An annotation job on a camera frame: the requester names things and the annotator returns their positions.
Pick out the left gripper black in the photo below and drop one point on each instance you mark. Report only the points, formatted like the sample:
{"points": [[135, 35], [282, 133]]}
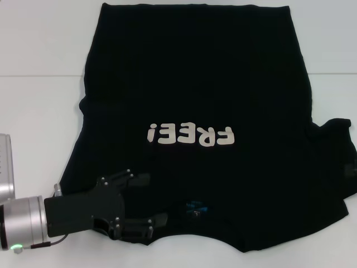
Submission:
{"points": [[83, 209]]}

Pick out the silver stud on left wrist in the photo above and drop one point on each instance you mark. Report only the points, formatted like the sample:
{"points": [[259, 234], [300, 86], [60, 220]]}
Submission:
{"points": [[57, 190]]}

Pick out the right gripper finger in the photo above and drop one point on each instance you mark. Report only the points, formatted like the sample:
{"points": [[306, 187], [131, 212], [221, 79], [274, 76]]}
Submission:
{"points": [[351, 171]]}

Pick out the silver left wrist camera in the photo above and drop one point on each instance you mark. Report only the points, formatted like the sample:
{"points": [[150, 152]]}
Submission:
{"points": [[7, 167]]}

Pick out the black shirt with FREE print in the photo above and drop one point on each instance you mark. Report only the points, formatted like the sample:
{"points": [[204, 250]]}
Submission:
{"points": [[195, 83]]}

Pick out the left robot arm silver white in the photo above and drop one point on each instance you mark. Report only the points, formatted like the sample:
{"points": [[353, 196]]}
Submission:
{"points": [[22, 220]]}

